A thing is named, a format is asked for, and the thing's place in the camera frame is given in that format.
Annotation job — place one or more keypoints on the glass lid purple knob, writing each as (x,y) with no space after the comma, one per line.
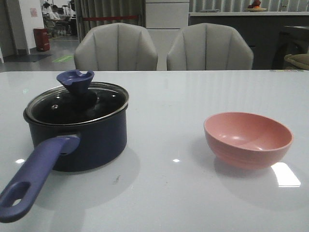
(78,100)

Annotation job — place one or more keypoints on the pink bowl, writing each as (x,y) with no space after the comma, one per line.
(247,140)

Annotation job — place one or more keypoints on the left beige chair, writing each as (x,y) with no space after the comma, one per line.
(116,47)

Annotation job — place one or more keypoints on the beige chair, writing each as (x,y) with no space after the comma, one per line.
(207,46)
(116,47)

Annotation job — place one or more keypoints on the right beige chair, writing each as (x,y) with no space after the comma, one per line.
(207,46)

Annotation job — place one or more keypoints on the white cabinet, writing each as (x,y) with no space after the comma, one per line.
(163,19)

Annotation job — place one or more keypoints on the red barrier tape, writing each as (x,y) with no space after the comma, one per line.
(111,18)

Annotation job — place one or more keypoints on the red bin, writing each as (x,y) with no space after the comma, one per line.
(41,39)

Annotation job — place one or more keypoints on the seated person in white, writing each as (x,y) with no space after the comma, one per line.
(58,20)

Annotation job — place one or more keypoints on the grey counter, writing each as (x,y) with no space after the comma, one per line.
(260,30)

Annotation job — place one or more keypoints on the fruit plate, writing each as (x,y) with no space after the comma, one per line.
(255,6)

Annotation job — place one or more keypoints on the olive cushion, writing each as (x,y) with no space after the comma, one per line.
(297,62)

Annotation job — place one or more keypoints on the dark side table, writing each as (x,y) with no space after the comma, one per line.
(291,40)

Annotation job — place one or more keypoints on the dark blue saucepan purple handle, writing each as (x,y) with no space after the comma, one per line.
(62,148)

